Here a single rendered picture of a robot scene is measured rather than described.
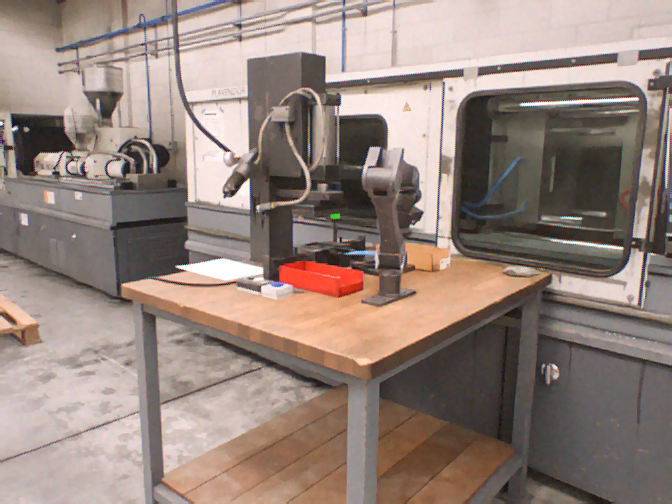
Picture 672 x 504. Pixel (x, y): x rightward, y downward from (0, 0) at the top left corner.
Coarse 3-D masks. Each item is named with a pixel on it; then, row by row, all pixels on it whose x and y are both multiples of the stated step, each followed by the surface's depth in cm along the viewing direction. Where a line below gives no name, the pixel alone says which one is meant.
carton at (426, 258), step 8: (376, 248) 208; (408, 248) 212; (416, 248) 210; (424, 248) 208; (432, 248) 205; (440, 248) 203; (408, 256) 199; (416, 256) 197; (424, 256) 195; (432, 256) 193; (440, 256) 204; (448, 256) 201; (416, 264) 197; (424, 264) 195; (432, 264) 193; (440, 264) 197; (448, 264) 202
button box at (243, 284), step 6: (174, 282) 173; (180, 282) 172; (186, 282) 172; (228, 282) 172; (234, 282) 172; (240, 282) 166; (246, 282) 164; (252, 282) 164; (258, 282) 164; (264, 282) 164; (270, 282) 164; (240, 288) 166; (246, 288) 164; (252, 288) 163; (258, 288) 161; (258, 294) 161
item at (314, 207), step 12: (276, 192) 201; (288, 192) 197; (300, 192) 193; (312, 192) 189; (324, 192) 186; (336, 192) 188; (300, 204) 186; (312, 204) 187; (324, 204) 187; (336, 204) 190; (300, 216) 189; (312, 216) 182; (324, 216) 192
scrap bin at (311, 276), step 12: (288, 264) 176; (300, 264) 181; (312, 264) 180; (324, 264) 176; (288, 276) 171; (300, 276) 168; (312, 276) 165; (324, 276) 161; (336, 276) 174; (348, 276) 171; (360, 276) 167; (300, 288) 169; (312, 288) 165; (324, 288) 162; (336, 288) 159; (348, 288) 162; (360, 288) 167
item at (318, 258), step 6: (300, 252) 189; (306, 258) 187; (312, 258) 186; (318, 258) 187; (324, 258) 189; (330, 258) 198; (336, 258) 196; (342, 258) 197; (348, 258) 200; (330, 264) 199; (336, 264) 197; (342, 264) 197; (348, 264) 200
